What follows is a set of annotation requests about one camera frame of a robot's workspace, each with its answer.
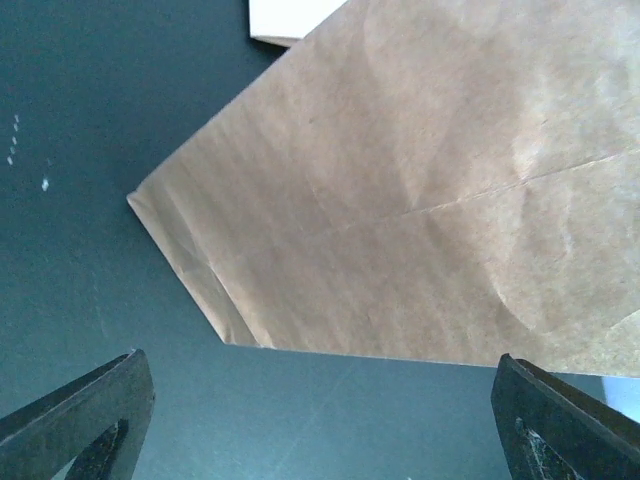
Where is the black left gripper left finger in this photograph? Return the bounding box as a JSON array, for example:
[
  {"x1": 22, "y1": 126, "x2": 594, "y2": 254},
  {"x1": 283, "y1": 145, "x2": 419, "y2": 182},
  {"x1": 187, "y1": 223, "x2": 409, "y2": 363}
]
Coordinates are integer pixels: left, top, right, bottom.
[{"x1": 1, "y1": 349, "x2": 155, "y2": 479}]

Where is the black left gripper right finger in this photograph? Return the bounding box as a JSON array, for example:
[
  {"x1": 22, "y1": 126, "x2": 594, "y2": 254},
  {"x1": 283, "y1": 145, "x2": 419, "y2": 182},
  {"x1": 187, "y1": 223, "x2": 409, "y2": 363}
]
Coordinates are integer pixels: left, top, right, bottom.
[{"x1": 491, "y1": 354, "x2": 639, "y2": 479}]

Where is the large brown paper bag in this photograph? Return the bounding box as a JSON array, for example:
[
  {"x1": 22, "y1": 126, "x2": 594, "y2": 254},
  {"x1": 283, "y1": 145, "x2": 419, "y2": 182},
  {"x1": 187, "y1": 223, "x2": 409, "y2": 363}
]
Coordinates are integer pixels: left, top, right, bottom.
[{"x1": 128, "y1": 1, "x2": 639, "y2": 377}]

